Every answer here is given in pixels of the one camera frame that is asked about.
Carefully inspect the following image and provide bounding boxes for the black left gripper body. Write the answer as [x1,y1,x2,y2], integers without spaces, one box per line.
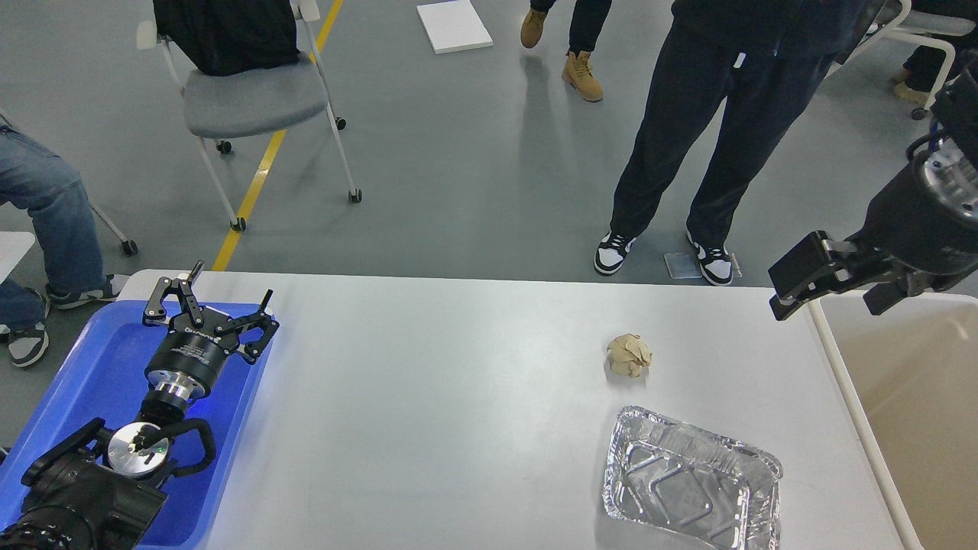
[144,309,238,400]

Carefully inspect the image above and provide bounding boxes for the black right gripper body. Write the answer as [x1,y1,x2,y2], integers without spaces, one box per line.
[849,157,977,276]

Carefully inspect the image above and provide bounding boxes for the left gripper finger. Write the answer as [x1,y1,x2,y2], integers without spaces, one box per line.
[143,260,205,328]
[222,289,280,365]

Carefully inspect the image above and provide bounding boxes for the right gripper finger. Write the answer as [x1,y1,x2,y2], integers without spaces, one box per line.
[863,267,929,315]
[769,231,879,321]

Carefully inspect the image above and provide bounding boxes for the aluminium foil tray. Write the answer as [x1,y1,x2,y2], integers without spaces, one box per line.
[602,405,782,549]

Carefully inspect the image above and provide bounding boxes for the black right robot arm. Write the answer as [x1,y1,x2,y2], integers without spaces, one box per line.
[769,63,977,321]

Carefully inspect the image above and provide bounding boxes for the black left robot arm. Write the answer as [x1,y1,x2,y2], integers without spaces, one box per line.
[2,265,280,549]

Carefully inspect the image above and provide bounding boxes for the beige plastic bin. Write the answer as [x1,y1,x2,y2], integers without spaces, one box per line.
[820,293,977,549]

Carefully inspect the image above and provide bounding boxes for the blue plastic tray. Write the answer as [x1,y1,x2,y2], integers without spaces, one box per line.
[1,300,267,549]

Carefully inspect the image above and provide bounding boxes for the person seated far right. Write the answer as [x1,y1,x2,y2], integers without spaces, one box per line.
[892,1,977,105]

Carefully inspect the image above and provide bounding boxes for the white chair at left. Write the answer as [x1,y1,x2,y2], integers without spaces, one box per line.
[0,111,139,256]

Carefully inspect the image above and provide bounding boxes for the seated person in jeans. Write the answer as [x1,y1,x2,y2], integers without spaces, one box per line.
[1,116,128,369]

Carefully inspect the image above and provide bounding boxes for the white chair at right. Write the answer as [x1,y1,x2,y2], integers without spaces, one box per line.
[837,0,978,121]

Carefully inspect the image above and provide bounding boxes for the crumpled brown paper ball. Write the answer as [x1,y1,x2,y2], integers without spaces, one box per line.
[607,333,653,378]

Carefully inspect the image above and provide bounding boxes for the standing person in black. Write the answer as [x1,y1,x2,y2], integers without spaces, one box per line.
[594,1,866,286]

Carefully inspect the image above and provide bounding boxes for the grey white wheeled chair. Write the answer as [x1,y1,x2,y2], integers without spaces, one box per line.
[136,0,363,232]

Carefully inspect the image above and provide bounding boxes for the black jacket on chair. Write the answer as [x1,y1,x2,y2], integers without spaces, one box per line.
[153,1,300,76]

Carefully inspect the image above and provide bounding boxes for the person with tan boots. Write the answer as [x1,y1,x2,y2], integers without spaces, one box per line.
[520,1,612,103]

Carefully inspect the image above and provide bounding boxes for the white board on floor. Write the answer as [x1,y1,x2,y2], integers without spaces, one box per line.
[416,1,494,53]

